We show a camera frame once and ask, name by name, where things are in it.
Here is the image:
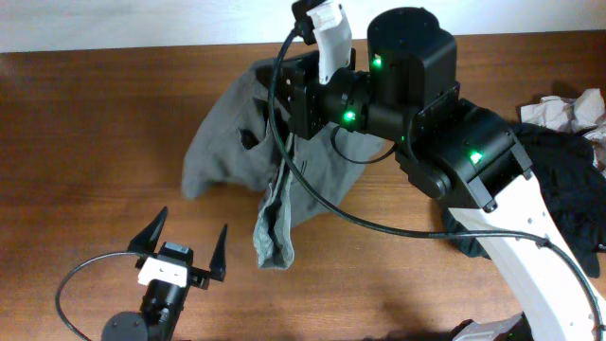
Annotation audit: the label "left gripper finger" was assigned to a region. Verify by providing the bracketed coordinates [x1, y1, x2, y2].
[127, 206, 169, 254]
[209, 224, 228, 282]

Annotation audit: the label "grey shorts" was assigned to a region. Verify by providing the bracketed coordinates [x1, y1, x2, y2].
[181, 60, 385, 270]

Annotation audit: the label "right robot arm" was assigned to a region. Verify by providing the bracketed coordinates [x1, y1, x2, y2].
[267, 1, 605, 340]

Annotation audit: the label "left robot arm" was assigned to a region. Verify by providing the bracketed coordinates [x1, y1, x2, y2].
[101, 207, 227, 341]

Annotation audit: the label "black garment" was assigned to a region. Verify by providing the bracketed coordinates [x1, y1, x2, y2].
[446, 122, 605, 278]

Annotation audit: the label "beige crumpled cloth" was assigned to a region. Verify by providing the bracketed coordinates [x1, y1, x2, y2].
[520, 88, 605, 175]

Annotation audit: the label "left black camera cable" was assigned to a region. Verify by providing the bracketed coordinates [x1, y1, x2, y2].
[54, 250, 139, 341]

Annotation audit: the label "black camera cable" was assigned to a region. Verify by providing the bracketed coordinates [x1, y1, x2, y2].
[266, 28, 606, 332]
[54, 250, 139, 341]

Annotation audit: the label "right black camera cable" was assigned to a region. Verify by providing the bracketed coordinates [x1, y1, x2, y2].
[266, 28, 606, 332]

